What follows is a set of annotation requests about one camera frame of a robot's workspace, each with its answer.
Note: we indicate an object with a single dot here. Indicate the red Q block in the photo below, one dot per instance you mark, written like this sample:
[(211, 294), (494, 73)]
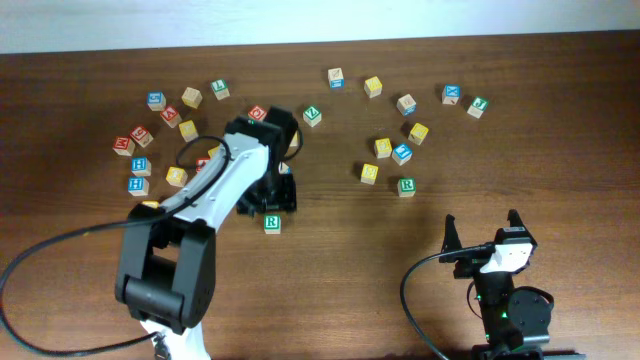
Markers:
[(257, 113)]

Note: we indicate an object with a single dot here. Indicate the red a block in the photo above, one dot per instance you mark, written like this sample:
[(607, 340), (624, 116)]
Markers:
[(171, 116), (201, 163)]

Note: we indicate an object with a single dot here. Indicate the green Z block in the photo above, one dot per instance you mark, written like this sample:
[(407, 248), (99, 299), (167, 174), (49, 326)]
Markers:
[(312, 116)]

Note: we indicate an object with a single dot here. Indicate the blue picture block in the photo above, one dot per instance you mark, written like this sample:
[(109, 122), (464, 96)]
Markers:
[(402, 154)]

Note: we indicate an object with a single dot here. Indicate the plain blue-sided block top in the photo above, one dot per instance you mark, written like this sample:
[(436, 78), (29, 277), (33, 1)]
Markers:
[(335, 78)]

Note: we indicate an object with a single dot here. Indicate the yellow O block upper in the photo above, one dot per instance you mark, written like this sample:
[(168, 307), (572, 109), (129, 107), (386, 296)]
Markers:
[(176, 176)]

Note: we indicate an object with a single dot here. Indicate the green r block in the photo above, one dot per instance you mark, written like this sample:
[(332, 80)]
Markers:
[(272, 224), (406, 187)]

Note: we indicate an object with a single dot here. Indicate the plain blue-sided block right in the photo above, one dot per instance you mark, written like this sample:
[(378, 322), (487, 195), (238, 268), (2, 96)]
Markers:
[(406, 105)]

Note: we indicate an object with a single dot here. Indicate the yellow O block lower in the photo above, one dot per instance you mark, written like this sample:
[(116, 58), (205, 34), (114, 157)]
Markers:
[(151, 204)]

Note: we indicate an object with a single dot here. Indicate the plain blue-sided block centre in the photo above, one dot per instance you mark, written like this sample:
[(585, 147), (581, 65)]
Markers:
[(284, 168)]

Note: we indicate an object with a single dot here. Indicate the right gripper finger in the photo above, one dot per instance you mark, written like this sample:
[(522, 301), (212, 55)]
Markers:
[(451, 241), (515, 220)]

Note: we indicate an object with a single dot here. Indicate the red 9 block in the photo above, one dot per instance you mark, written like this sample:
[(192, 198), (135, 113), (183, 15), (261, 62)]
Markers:
[(141, 136)]

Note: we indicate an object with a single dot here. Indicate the yellow S block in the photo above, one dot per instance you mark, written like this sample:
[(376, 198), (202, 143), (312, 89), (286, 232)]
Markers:
[(295, 140), (369, 174)]

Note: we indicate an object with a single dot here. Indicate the green L block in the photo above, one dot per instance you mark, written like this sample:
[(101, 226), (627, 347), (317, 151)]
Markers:
[(220, 89)]

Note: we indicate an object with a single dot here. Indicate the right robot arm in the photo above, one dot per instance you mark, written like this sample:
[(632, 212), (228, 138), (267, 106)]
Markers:
[(515, 319)]

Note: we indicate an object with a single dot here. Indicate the red M block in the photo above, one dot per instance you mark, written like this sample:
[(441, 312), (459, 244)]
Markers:
[(124, 146)]

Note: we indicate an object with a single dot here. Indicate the plain blue-sided block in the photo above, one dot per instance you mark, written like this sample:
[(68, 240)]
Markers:
[(284, 168), (406, 105), (335, 78)]

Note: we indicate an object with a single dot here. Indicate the yellow block left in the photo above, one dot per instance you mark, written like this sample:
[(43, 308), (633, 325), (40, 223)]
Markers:
[(188, 130)]

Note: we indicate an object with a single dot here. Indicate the yellow o block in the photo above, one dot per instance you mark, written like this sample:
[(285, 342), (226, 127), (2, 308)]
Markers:
[(151, 204), (176, 176)]

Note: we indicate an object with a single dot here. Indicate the plain yellow-sided block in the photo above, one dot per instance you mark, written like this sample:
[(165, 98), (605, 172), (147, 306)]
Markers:
[(192, 97)]

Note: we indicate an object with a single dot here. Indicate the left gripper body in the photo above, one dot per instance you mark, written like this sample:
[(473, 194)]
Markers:
[(276, 193)]

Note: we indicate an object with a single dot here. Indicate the red A block upper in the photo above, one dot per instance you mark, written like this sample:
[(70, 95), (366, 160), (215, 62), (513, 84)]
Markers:
[(171, 116)]

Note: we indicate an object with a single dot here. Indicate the blue h block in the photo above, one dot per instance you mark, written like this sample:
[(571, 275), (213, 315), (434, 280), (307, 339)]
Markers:
[(141, 167), (138, 186)]

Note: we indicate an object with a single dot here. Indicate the blue H block upper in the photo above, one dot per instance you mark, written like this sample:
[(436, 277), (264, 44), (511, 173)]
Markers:
[(141, 167)]

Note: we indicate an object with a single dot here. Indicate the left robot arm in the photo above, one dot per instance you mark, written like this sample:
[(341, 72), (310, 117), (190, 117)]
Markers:
[(166, 273)]

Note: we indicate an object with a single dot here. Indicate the yellow block middle right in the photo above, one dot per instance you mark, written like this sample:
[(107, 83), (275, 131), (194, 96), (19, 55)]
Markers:
[(383, 148)]

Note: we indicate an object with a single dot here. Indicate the blue 5 block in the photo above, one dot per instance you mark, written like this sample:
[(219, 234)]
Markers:
[(156, 101)]

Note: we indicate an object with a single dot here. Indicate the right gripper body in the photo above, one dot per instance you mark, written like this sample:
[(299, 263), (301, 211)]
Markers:
[(468, 265)]

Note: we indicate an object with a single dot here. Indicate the yellow block top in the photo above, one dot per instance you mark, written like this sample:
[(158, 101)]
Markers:
[(373, 87)]

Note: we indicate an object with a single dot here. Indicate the green J block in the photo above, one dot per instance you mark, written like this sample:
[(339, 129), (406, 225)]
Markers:
[(477, 107)]

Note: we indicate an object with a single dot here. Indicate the blue X block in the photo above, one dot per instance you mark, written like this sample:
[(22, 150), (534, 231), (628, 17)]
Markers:
[(451, 94)]

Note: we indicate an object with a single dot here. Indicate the blue H block lower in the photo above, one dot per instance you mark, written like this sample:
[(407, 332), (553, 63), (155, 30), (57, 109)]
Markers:
[(138, 186)]

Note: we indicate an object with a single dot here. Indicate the red A block lower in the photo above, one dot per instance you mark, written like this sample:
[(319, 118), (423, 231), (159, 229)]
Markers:
[(201, 163)]

